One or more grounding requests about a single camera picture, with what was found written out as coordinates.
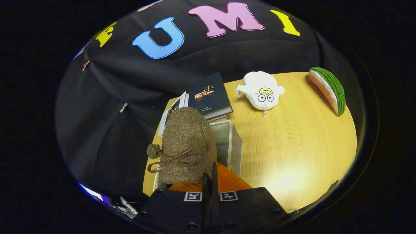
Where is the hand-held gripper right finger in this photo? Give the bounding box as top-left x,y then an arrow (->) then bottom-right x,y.
211,162 -> 288,233

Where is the grey fabric storage box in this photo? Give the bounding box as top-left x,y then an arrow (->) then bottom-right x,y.
153,120 -> 243,189

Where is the white device with cables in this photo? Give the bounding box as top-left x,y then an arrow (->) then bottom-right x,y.
112,196 -> 138,219

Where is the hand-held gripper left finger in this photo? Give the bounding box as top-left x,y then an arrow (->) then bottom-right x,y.
135,174 -> 212,233

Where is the black backdrop cloth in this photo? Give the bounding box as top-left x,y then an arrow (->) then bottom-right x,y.
55,0 -> 364,202

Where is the white picture book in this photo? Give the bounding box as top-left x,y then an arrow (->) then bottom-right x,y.
158,91 -> 189,137

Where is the white plush toy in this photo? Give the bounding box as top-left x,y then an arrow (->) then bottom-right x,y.
236,71 -> 285,117

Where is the black hardcover book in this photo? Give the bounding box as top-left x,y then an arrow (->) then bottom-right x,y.
188,72 -> 234,120

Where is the brown fuzzy shoe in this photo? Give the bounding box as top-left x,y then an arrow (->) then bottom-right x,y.
146,107 -> 217,190

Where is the bright screen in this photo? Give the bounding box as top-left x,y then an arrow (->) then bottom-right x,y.
78,183 -> 112,207

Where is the watermelon slice plush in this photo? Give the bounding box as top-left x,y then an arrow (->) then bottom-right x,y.
308,67 -> 346,116

